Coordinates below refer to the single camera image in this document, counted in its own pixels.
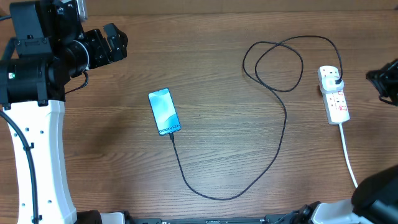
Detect blue Samsung Galaxy smartphone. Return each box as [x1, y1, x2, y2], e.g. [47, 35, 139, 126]
[148, 88, 181, 136]

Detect black USB charging cable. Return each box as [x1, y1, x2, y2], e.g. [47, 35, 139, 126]
[169, 35, 344, 202]

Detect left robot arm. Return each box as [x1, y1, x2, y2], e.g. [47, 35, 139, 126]
[1, 1, 132, 224]

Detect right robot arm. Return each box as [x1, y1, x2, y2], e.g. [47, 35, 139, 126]
[276, 65, 397, 223]

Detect white charger plug adapter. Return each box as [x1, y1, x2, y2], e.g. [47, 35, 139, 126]
[320, 77, 345, 94]

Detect white power strip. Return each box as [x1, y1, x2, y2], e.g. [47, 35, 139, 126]
[318, 65, 350, 124]

